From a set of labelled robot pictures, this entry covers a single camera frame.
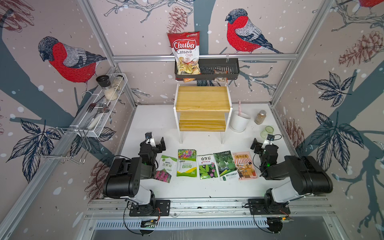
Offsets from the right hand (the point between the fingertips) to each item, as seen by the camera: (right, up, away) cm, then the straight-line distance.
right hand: (261, 138), depth 93 cm
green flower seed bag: (-47, -14, -5) cm, 49 cm away
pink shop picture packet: (-12, -16, -5) cm, 21 cm away
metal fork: (-93, +20, -20) cm, 97 cm away
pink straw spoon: (-11, +17, +9) cm, 22 cm away
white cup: (-13, +9, +5) cm, 17 cm away
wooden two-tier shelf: (-38, +18, -18) cm, 46 cm away
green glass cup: (+7, +5, +6) cm, 10 cm away
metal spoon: (-86, +17, -21) cm, 90 cm away
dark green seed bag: (-23, -16, -5) cm, 28 cm away
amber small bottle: (+4, +13, +11) cm, 17 cm away
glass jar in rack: (-88, +34, -7) cm, 94 cm away
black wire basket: (-29, +49, +14) cm, 59 cm away
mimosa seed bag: (-35, -17, -7) cm, 39 cm away
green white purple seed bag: (-59, -17, -6) cm, 62 cm away
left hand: (-66, +2, -1) cm, 66 cm away
